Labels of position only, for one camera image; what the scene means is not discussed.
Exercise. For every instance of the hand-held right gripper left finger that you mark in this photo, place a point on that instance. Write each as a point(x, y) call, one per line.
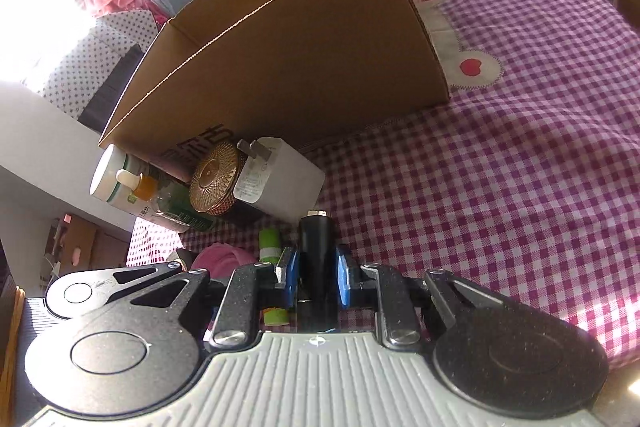
point(289, 279)

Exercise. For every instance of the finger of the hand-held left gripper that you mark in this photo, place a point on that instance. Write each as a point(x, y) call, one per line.
point(171, 266)

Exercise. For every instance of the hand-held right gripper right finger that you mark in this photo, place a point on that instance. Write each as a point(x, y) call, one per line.
point(344, 282)

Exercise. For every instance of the black cylinder tube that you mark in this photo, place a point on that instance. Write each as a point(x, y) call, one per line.
point(316, 257)

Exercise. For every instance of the brown cardboard box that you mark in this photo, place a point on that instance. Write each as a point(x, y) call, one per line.
point(300, 57)

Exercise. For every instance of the green white lip balm tube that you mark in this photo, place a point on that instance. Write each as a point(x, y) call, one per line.
point(270, 244)

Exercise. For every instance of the pink soft object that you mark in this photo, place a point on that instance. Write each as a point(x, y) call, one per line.
point(220, 259)

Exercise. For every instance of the wooden cabinet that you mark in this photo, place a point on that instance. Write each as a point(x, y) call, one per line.
point(87, 242)

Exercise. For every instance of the small orange dropper bottle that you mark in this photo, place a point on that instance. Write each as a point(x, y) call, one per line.
point(140, 189)

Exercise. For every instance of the gold round compact case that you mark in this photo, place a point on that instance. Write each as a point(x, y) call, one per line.
point(212, 179)

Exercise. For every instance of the white charger plug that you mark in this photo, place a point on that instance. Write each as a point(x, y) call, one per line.
point(285, 182)

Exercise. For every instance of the green bottle white cap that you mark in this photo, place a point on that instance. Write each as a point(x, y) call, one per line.
point(107, 177)

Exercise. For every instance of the white bed board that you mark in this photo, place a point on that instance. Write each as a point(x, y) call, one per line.
point(45, 142)

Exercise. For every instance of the dark cloth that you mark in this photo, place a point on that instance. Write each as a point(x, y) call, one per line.
point(112, 92)

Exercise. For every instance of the purple checked bed sheet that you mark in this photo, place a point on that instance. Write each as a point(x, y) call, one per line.
point(500, 157)

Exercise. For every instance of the white dotted cloth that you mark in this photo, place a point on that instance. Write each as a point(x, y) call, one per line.
point(85, 67)

